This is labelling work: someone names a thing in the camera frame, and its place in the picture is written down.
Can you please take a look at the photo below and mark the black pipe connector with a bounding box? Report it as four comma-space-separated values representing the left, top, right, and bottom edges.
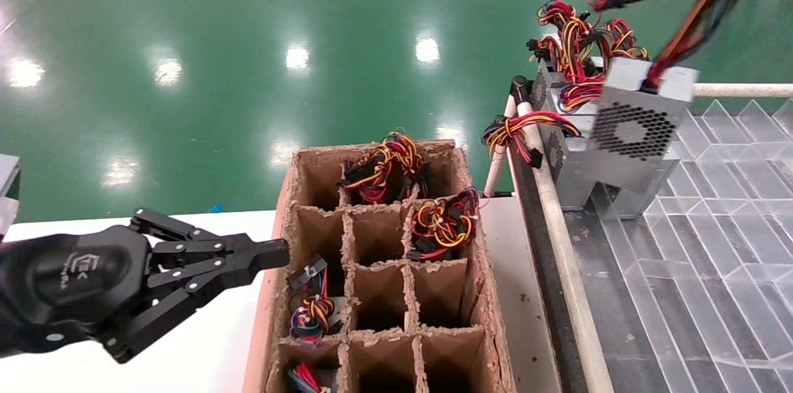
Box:
509, 75, 533, 105

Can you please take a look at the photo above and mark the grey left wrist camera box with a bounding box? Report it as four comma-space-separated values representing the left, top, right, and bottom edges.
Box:
0, 154, 20, 239

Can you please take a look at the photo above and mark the grey power supply with wires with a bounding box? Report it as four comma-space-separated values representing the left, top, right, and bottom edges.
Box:
525, 0, 598, 112
594, 18, 650, 62
480, 111, 598, 211
558, 80, 682, 220

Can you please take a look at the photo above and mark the clear plastic ribbed sheet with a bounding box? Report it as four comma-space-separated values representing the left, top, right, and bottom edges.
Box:
585, 99, 793, 393

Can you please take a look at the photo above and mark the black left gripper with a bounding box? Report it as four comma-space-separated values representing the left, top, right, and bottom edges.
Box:
0, 208, 290, 364

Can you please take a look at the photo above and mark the white rack pipe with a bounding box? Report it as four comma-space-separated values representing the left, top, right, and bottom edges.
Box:
693, 83, 793, 99
516, 102, 614, 393
482, 95, 516, 197

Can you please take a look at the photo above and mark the black rack rail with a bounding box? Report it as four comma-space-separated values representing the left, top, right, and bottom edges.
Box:
505, 145, 589, 393

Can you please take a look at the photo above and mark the power supply with wire bundle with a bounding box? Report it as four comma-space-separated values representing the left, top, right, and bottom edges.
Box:
579, 0, 756, 195
287, 255, 344, 344
285, 362, 338, 393
338, 131, 432, 205
406, 187, 481, 262

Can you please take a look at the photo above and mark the brown cardboard divider box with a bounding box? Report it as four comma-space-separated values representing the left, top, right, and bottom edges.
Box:
242, 140, 518, 393

